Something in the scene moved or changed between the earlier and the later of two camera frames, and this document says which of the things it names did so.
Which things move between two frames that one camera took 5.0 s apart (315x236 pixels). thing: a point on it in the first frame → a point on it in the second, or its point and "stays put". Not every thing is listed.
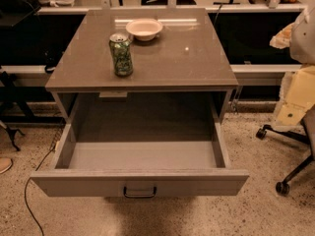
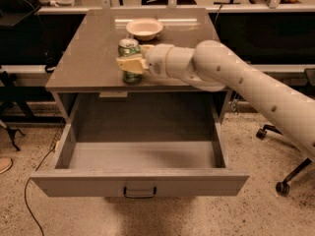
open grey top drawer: x=143 y=146 stays put
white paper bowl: x=144 y=29 stays put
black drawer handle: x=139 y=196 stays put
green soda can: x=120 y=45 → x=130 y=47
